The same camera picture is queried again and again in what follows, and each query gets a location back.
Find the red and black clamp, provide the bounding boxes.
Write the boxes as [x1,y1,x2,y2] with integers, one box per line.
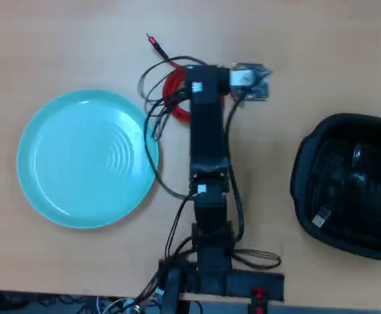
[247,287,270,314]

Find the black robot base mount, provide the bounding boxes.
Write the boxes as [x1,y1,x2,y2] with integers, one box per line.
[157,256,285,302]

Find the black bowl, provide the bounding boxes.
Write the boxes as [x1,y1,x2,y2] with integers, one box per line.
[289,113,381,264]

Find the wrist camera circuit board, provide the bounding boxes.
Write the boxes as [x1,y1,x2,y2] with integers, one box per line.
[229,61,274,103]

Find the light blue plate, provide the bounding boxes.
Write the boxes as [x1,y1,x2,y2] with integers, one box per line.
[16,88,160,230]

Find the red braided charging cable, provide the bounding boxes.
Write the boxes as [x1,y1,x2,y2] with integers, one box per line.
[145,32,194,125]

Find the tangled wires below table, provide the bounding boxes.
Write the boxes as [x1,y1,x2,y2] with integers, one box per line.
[0,288,166,314]

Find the black camera usb cable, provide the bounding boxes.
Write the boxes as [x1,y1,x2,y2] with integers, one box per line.
[225,97,282,270]

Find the thin black servo wires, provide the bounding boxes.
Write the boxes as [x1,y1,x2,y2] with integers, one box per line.
[137,55,208,262]

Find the black charging cable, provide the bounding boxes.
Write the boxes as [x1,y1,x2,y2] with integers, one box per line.
[310,139,381,245]

